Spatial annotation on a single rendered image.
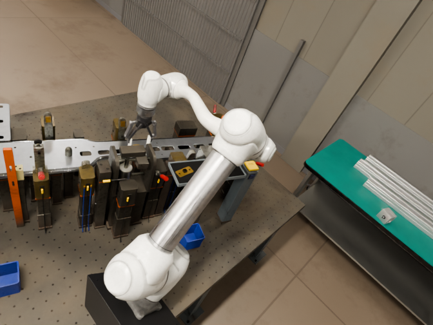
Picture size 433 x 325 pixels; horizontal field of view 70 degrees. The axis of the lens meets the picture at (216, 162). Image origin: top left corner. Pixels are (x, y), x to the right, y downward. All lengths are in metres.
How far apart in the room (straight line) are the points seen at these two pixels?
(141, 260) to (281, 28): 3.12
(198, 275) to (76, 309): 0.57
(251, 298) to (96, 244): 1.34
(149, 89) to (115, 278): 0.79
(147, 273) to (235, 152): 0.48
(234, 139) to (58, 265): 1.03
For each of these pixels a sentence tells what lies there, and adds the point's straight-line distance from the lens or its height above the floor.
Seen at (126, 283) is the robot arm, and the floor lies 1.20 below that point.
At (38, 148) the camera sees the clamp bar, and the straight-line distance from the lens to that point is 1.37.
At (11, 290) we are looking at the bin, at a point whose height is 0.74.
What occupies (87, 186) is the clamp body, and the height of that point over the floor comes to 1.02.
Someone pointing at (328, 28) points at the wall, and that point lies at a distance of 3.49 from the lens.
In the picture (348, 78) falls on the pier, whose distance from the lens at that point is 3.34.
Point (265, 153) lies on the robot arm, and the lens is 1.16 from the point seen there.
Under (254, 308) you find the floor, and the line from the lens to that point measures 2.55.
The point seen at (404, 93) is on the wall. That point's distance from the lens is 3.31.
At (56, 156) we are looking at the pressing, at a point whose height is 1.00.
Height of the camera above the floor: 2.14
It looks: 40 degrees down
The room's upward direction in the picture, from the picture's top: 24 degrees clockwise
